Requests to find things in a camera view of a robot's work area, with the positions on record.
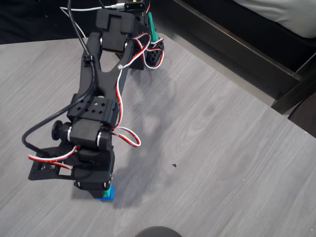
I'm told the black round object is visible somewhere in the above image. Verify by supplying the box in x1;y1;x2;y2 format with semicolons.
134;226;183;237

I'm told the white cable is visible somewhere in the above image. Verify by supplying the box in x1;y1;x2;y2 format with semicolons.
59;3;127;39

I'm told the dark wooden bed frame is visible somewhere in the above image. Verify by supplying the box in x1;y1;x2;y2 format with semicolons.
170;0;316;116

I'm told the blue cube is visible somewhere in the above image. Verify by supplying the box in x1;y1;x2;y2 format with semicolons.
95;185;115;201

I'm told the black cable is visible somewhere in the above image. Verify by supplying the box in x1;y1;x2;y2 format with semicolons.
21;0;97;158

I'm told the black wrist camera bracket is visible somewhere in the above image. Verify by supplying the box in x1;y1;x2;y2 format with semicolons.
27;145;80;181

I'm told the red white servo wire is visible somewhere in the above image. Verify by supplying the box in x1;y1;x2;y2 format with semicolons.
28;145;80;171
111;64;142;148
128;33;165;70

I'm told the white mattress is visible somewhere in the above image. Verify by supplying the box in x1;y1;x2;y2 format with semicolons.
233;0;316;39

